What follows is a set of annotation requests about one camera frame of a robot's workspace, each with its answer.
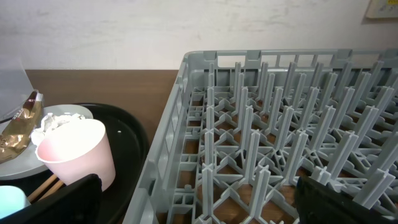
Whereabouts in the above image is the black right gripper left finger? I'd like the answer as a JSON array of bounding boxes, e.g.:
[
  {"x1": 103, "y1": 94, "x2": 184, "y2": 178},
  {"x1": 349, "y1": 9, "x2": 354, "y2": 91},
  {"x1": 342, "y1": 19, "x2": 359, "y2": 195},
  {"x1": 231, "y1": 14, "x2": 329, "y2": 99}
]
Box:
[{"x1": 1, "y1": 174, "x2": 102, "y2": 224}]

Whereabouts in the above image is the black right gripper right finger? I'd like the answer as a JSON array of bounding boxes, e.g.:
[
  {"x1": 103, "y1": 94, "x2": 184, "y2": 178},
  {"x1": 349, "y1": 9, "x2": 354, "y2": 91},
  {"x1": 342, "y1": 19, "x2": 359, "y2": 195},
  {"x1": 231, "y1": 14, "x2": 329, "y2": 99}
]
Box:
[{"x1": 294, "y1": 176, "x2": 397, "y2": 224}]

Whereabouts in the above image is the wooden chopstick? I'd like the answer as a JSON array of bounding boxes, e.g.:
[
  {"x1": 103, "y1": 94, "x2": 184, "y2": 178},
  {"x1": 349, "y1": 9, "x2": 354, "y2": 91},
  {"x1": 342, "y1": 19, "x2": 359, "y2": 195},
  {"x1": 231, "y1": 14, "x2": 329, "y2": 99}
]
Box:
[
  {"x1": 28, "y1": 174, "x2": 57, "y2": 202},
  {"x1": 39, "y1": 179, "x2": 64, "y2": 200}
]

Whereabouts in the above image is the pink cup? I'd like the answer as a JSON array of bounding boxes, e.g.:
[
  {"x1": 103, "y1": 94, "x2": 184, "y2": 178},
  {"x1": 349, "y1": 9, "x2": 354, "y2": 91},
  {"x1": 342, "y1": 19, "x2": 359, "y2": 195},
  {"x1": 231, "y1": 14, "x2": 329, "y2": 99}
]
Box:
[{"x1": 35, "y1": 119, "x2": 116, "y2": 191}]

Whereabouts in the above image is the blue cup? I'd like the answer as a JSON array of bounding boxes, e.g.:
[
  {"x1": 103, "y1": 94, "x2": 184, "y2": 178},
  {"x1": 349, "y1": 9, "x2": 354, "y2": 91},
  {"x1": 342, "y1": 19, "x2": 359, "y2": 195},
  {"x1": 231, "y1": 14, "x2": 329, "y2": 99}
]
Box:
[{"x1": 0, "y1": 185, "x2": 30, "y2": 218}]

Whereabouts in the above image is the white tissue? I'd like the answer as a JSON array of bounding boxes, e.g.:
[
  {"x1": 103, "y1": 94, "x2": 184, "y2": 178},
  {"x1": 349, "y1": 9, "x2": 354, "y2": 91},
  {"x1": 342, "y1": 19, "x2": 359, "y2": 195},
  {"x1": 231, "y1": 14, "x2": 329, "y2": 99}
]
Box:
[{"x1": 30, "y1": 113, "x2": 86, "y2": 146}]

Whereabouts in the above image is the brown snack wrapper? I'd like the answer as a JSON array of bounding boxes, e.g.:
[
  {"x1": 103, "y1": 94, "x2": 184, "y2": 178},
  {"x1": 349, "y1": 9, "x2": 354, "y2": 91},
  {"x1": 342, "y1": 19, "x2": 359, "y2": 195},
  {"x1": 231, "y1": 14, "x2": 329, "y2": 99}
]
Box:
[{"x1": 1, "y1": 90, "x2": 44, "y2": 163}]

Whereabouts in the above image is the grey dishwasher rack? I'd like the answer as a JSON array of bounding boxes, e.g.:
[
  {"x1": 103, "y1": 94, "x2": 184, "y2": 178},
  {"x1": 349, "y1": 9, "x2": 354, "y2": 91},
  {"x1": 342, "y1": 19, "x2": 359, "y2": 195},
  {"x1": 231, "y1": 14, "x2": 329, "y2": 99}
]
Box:
[{"x1": 124, "y1": 49, "x2": 397, "y2": 223}]

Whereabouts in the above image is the round black tray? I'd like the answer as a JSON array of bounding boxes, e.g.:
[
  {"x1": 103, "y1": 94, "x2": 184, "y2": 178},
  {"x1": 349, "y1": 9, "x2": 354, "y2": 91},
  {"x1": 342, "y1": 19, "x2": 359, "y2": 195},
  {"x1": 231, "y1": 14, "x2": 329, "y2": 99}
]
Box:
[{"x1": 1, "y1": 103, "x2": 149, "y2": 223}]

